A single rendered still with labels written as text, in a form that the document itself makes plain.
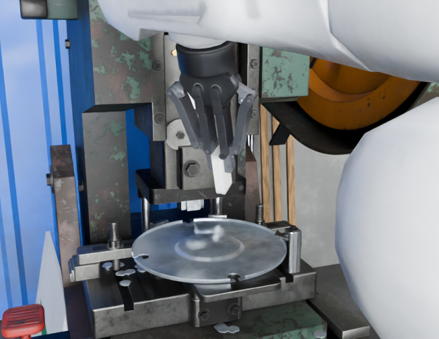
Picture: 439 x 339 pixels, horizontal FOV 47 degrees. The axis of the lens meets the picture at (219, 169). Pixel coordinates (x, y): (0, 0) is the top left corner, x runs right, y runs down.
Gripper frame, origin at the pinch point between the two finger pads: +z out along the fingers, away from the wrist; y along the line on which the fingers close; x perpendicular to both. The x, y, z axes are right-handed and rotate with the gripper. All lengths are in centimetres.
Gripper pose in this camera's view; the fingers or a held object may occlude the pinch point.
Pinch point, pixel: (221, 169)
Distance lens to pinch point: 74.6
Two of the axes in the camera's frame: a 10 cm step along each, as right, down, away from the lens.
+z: 1.1, 8.1, 5.8
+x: 3.8, -5.7, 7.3
